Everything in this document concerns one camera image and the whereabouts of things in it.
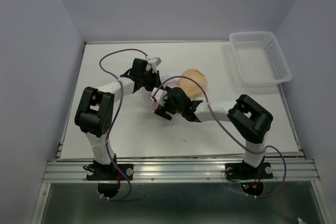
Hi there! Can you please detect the white mesh laundry bag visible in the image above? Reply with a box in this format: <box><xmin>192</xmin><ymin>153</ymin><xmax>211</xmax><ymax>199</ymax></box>
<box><xmin>142</xmin><ymin>91</ymin><xmax>159</xmax><ymax>109</ymax></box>

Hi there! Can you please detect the beige bra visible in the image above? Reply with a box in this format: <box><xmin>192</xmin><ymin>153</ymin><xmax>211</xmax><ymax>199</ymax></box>
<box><xmin>181</xmin><ymin>68</ymin><xmax>207</xmax><ymax>99</ymax></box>

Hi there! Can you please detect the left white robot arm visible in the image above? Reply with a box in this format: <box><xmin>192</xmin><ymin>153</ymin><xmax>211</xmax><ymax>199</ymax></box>
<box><xmin>75</xmin><ymin>57</ymin><xmax>161</xmax><ymax>179</ymax></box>

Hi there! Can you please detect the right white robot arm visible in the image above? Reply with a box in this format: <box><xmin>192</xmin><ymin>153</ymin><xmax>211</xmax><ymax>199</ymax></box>
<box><xmin>151</xmin><ymin>87</ymin><xmax>274</xmax><ymax>177</ymax></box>

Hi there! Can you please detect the white plastic basket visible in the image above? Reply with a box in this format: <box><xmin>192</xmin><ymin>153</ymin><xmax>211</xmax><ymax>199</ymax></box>
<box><xmin>229</xmin><ymin>31</ymin><xmax>292</xmax><ymax>87</ymax></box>

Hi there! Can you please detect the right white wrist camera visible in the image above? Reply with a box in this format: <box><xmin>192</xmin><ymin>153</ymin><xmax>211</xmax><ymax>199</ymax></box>
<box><xmin>151</xmin><ymin>88</ymin><xmax>167</xmax><ymax>106</ymax></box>

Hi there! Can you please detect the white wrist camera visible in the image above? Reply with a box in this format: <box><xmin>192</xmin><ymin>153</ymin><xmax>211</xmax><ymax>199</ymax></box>
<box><xmin>151</xmin><ymin>88</ymin><xmax>167</xmax><ymax>106</ymax></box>
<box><xmin>145</xmin><ymin>56</ymin><xmax>162</xmax><ymax>73</ymax></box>

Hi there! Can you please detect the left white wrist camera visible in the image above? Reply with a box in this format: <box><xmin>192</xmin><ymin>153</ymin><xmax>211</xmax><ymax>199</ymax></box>
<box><xmin>145</xmin><ymin>56</ymin><xmax>162</xmax><ymax>73</ymax></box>

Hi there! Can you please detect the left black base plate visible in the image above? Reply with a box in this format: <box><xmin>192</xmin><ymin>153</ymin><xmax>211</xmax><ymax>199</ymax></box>
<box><xmin>83</xmin><ymin>159</ymin><xmax>135</xmax><ymax>198</ymax></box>

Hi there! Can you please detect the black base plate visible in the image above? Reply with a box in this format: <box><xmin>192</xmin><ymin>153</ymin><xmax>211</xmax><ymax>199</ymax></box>
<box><xmin>224</xmin><ymin>158</ymin><xmax>274</xmax><ymax>197</ymax></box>
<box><xmin>83</xmin><ymin>159</ymin><xmax>135</xmax><ymax>198</ymax></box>

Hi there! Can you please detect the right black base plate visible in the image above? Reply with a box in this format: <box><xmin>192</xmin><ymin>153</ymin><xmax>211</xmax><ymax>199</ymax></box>
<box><xmin>224</xmin><ymin>158</ymin><xmax>274</xmax><ymax>197</ymax></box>

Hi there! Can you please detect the aluminium rail frame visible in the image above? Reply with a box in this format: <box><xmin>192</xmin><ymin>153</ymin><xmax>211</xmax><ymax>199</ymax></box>
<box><xmin>33</xmin><ymin>41</ymin><xmax>334</xmax><ymax>223</ymax></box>

